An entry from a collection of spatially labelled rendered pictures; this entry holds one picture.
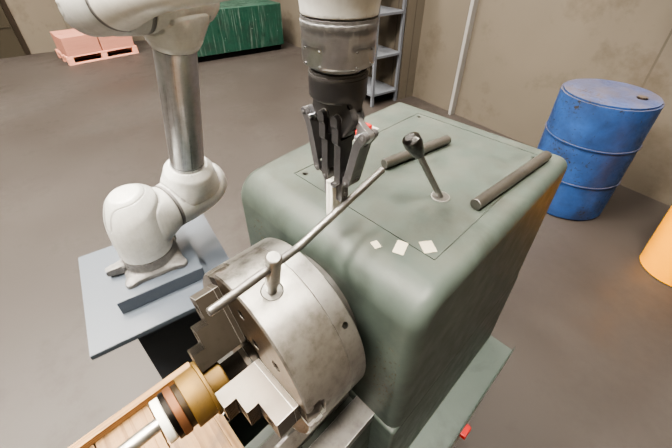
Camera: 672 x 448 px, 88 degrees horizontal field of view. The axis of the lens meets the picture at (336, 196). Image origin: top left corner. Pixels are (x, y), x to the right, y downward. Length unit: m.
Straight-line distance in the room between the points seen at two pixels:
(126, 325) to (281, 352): 0.78
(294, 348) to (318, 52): 0.39
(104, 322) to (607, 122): 2.68
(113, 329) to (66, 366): 1.03
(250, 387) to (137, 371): 1.49
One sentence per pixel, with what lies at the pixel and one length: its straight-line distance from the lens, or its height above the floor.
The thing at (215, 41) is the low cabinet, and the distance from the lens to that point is 6.47.
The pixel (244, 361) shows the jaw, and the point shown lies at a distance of 0.71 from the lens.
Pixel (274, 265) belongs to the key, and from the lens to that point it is 0.47.
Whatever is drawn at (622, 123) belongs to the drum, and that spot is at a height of 0.76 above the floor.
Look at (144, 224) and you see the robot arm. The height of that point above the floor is 1.00.
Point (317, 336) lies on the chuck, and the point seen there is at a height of 1.19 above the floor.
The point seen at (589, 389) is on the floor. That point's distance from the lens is 2.16.
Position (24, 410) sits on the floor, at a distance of 2.24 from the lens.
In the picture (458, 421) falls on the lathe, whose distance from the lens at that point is 1.24.
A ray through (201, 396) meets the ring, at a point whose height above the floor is 1.11.
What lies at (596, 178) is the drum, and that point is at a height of 0.37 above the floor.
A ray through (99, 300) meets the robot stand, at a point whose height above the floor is 0.75.
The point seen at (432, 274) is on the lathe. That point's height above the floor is 1.25.
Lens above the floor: 1.66
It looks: 37 degrees down
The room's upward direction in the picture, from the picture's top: straight up
